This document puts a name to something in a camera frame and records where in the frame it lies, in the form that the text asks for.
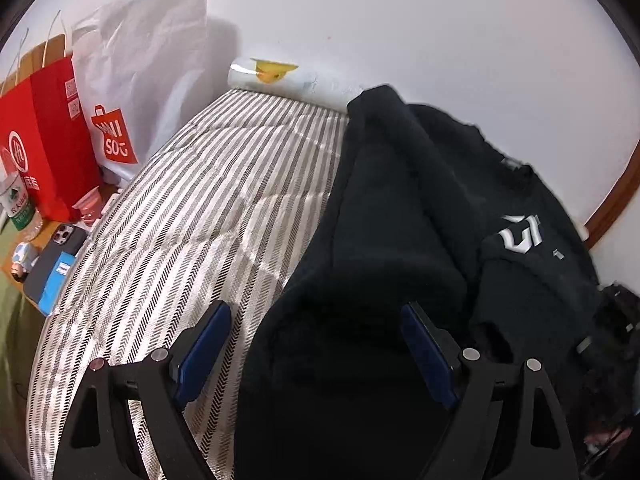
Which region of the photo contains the blue card packet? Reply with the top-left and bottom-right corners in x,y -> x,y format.
38,252 -> 75,316

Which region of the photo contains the pink small box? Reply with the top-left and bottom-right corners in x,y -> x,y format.
73,186 -> 105,226

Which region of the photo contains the brown paper bag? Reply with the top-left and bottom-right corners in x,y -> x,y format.
1,34 -> 66,96

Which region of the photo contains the striped quilted mattress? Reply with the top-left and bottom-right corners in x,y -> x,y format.
26,89 -> 347,479

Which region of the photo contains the rolled white printed blanket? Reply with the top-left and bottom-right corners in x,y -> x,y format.
228,58 -> 364,113

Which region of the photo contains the wooden side table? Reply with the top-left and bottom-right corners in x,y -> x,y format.
0,219 -> 64,311

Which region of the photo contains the brown wooden door frame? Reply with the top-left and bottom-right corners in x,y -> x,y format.
585,142 -> 640,249

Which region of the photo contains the red paper shopping bag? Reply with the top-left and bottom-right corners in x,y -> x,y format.
1,56 -> 102,223

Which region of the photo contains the white Uniqlo paper bag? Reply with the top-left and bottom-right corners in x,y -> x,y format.
72,0 -> 212,182

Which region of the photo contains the small toy figurine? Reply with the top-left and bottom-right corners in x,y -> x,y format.
10,242 -> 39,283

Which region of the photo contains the black smartphone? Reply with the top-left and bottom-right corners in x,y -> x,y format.
23,223 -> 87,304

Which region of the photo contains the green label plastic bottle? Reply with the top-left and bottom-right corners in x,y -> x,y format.
1,146 -> 43,242

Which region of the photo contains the black sweatshirt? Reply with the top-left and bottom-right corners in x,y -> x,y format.
233,84 -> 640,480

